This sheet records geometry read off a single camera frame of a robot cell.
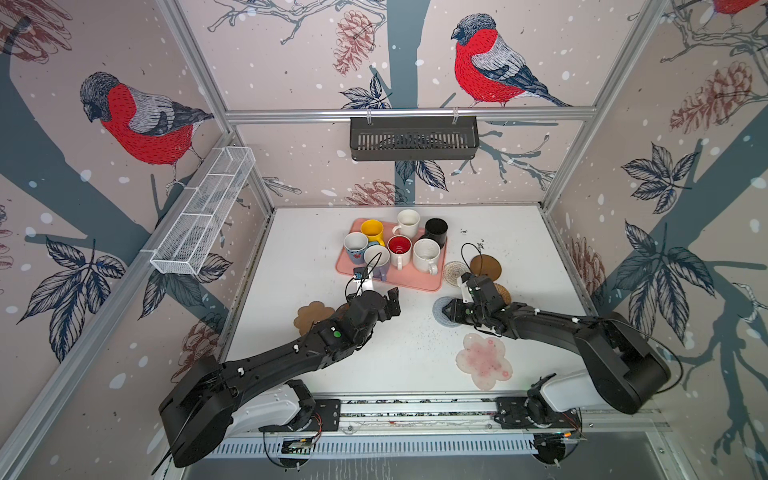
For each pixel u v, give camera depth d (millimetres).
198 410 401
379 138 951
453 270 1001
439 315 905
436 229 1041
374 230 1039
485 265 1032
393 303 728
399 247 1033
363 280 698
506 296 952
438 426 727
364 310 588
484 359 839
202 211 785
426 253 1008
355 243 1025
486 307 700
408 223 1043
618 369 431
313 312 913
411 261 1003
